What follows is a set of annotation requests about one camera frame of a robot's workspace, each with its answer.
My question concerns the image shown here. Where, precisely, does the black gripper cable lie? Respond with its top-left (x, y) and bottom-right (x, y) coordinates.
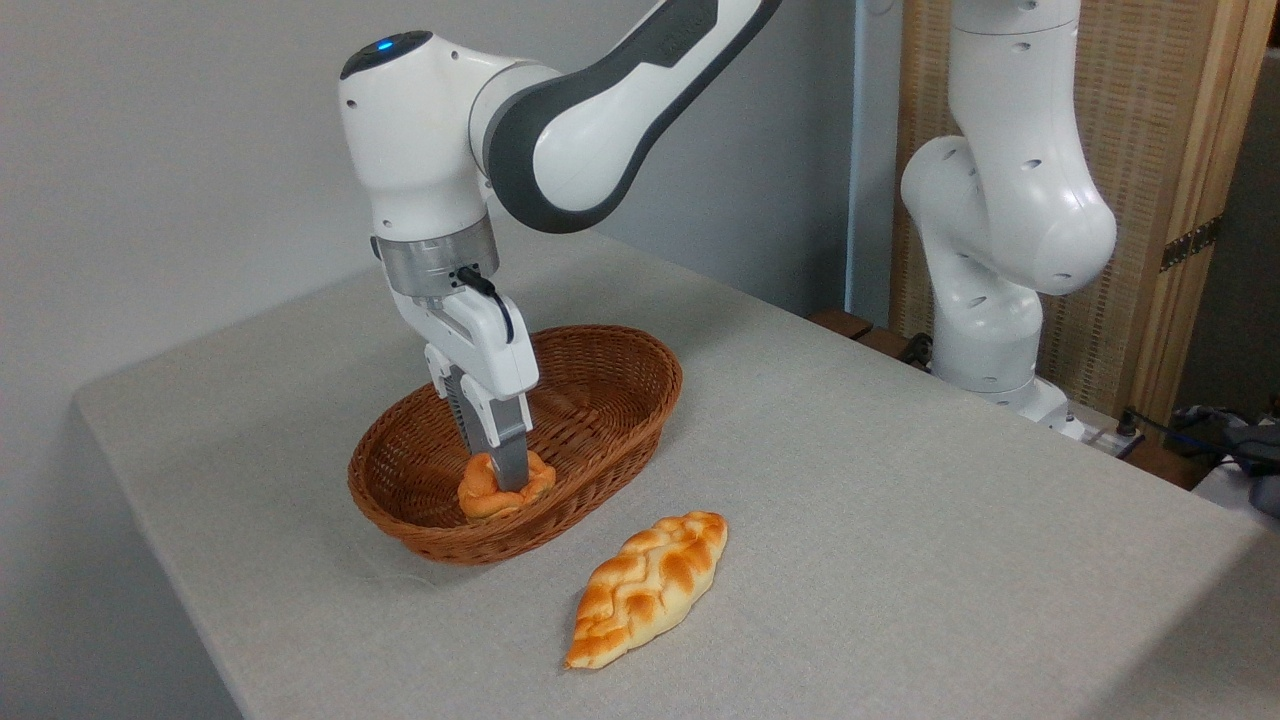
top-left (456, 265), bottom-right (518, 345)

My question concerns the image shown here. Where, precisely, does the black power cable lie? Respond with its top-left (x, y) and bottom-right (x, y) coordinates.
top-left (1118, 405), bottom-right (1280, 463)

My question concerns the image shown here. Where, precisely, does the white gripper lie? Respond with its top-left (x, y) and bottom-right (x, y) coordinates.
top-left (387, 284), bottom-right (542, 494)

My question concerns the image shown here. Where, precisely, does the white power strip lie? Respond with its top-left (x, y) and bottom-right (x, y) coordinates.
top-left (1084, 412), bottom-right (1147, 461)

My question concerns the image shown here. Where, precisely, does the dark metal screen hinge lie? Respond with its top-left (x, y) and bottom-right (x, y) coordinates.
top-left (1159, 214), bottom-right (1224, 274)

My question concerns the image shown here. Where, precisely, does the grey tablecloth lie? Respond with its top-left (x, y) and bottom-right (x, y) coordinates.
top-left (74, 228), bottom-right (1280, 720)

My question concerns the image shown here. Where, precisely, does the wooden woven folding screen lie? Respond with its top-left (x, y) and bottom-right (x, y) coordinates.
top-left (889, 0), bottom-right (1280, 433)

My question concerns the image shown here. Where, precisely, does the white wall conduit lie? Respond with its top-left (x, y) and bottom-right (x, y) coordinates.
top-left (844, 0), bottom-right (865, 314)

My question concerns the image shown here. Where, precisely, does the round golden bread roll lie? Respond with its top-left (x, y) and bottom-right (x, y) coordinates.
top-left (456, 451), bottom-right (558, 522)

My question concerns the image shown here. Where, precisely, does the dark grey bundle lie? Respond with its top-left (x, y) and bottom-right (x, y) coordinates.
top-left (1165, 403), bottom-right (1280, 520)

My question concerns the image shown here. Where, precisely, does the braided golden bread loaf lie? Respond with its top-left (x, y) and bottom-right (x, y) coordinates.
top-left (563, 511), bottom-right (730, 671)

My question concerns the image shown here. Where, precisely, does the brown wicker oval basket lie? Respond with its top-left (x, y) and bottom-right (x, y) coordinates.
top-left (347, 324), bottom-right (685, 567)

